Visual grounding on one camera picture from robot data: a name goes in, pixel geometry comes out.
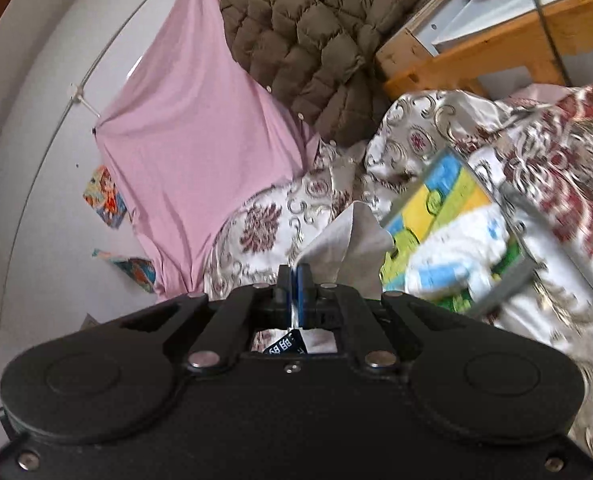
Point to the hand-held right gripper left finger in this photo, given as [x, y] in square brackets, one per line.
[286, 285]

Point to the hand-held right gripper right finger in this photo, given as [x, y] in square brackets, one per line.
[304, 285]

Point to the grey cloth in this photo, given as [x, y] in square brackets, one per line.
[346, 245]

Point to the white printed cloth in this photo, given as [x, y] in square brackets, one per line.
[451, 260]

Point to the colourful storage box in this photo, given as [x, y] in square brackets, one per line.
[446, 195]

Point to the pink bed sheet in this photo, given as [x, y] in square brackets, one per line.
[186, 125]

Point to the brown quilted jacket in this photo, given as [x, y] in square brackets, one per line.
[301, 35]

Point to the floral satin bedspread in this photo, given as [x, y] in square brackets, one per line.
[551, 160]

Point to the white flat board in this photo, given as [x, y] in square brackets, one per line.
[501, 5]

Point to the torn colourful wall poster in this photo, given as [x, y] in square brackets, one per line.
[131, 270]

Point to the white wall hook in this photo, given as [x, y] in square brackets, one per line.
[79, 94]

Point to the wooden bed frame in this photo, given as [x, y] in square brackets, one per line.
[526, 30]

